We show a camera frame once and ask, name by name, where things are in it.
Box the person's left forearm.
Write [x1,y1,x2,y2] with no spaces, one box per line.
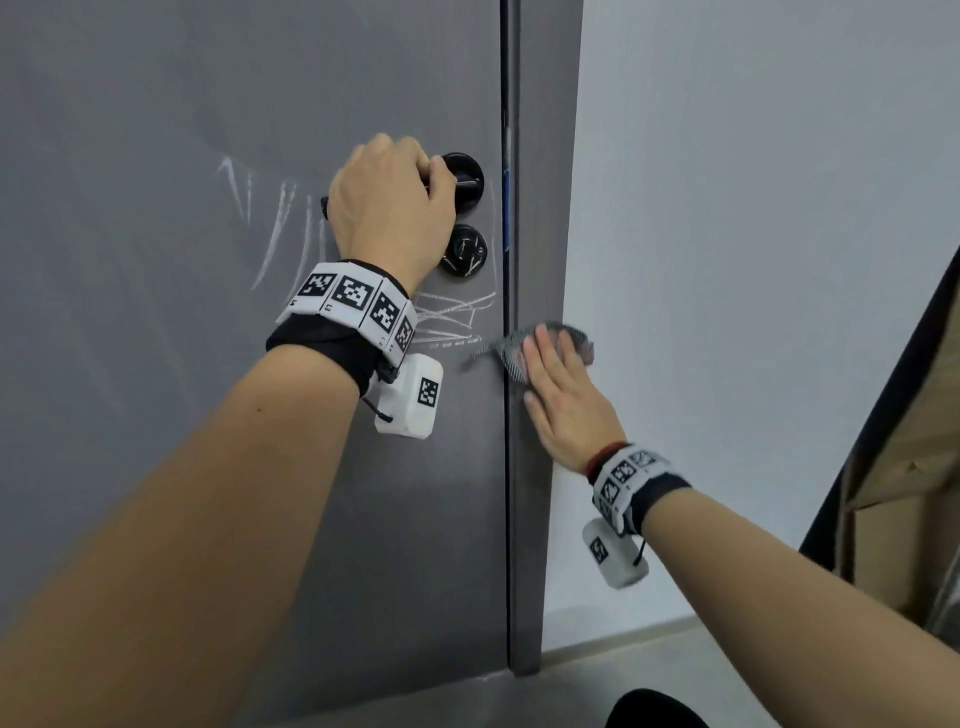
[0,344,361,728]

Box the red string bracelet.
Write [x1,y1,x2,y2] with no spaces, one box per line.
[584,440,631,481]

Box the wooden table with black frame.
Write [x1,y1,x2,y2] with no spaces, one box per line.
[798,247,960,631]

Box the grey door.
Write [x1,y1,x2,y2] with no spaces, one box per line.
[0,0,511,728]

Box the grey cleaning cloth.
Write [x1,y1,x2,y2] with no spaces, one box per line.
[468,320,595,388]

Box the black white marker wristband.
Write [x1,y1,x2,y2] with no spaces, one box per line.
[590,444,693,538]
[266,260,419,399]

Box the blue film latch plate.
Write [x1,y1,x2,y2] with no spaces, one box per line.
[502,127,517,255]

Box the person's right hand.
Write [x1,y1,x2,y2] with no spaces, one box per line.
[522,323,628,475]

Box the black clothing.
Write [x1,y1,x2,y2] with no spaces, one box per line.
[605,688,710,728]

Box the person's left hand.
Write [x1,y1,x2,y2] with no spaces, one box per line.
[326,133,459,298]

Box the person's right forearm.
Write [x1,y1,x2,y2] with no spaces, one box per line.
[643,487,960,728]

